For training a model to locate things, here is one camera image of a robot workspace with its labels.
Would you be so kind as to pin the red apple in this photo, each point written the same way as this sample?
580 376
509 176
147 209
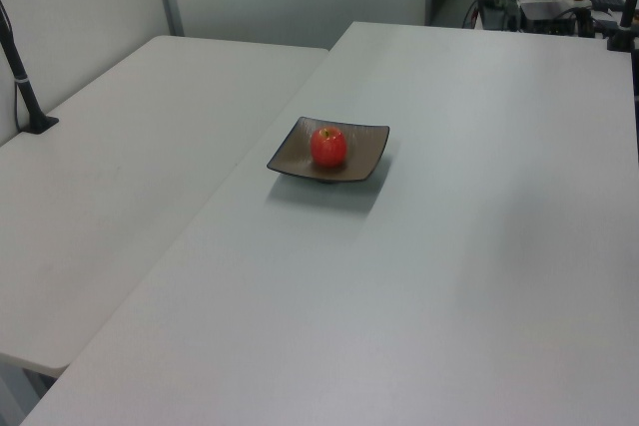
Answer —
328 149

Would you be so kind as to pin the square brown ceramic plate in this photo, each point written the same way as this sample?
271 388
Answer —
364 156

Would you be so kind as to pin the white adjacent table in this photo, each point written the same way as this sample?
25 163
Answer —
125 171

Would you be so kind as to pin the grey electronics box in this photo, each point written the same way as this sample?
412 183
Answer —
494 9

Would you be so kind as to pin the black electronics box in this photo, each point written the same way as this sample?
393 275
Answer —
546 17

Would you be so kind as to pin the black stand right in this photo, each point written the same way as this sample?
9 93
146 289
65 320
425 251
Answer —
629 9

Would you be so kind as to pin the black camera pole white band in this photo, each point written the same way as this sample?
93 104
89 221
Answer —
25 92

